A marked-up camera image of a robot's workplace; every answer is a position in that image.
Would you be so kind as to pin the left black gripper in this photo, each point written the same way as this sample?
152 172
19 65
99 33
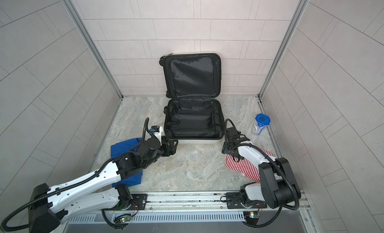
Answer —
172 150

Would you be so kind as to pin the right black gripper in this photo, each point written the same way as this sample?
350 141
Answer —
225 149

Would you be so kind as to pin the red white striped cloth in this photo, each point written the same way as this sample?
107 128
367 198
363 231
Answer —
248 161

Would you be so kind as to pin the clear cup blue lid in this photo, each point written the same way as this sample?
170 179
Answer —
260 123

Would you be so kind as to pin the black suitcase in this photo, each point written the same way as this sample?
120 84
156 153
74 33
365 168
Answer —
193 84

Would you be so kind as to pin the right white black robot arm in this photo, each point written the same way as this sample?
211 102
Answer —
275 185

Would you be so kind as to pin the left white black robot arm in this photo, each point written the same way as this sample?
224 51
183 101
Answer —
104 189

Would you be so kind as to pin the right small circuit board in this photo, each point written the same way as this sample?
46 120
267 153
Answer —
252 218

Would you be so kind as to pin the small circuit board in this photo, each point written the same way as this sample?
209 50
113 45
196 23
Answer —
252 218
122 219

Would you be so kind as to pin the left small circuit board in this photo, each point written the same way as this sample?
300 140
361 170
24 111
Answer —
122 219

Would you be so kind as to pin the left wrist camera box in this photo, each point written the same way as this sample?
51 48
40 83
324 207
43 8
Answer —
157 132

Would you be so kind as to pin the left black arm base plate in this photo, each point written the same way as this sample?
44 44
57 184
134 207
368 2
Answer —
133 202

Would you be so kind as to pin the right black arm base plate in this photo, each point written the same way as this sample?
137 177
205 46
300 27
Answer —
239 200

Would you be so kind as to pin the aluminium mounting rail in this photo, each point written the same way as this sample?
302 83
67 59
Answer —
161 207

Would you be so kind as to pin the right aluminium corner post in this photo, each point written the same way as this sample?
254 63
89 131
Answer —
288 35

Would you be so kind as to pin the aluminium corner post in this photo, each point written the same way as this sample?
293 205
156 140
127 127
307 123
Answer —
90 43
288 35

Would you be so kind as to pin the left aluminium corner post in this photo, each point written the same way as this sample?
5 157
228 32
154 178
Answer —
90 43

